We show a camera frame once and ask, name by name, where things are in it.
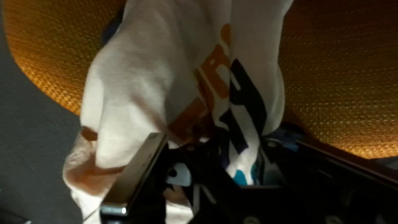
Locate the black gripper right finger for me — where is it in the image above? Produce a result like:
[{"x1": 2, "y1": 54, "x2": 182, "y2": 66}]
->
[{"x1": 258, "y1": 136, "x2": 345, "y2": 191}]

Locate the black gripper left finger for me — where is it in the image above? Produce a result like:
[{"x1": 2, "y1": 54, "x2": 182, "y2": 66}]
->
[{"x1": 98, "y1": 132, "x2": 169, "y2": 218}]

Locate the orange mesh office chair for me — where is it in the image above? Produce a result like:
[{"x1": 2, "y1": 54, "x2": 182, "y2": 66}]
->
[{"x1": 0, "y1": 0, "x2": 398, "y2": 162}]

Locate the white printed cloth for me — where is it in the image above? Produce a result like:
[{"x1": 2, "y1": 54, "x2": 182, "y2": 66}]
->
[{"x1": 60, "y1": 0, "x2": 296, "y2": 224}]

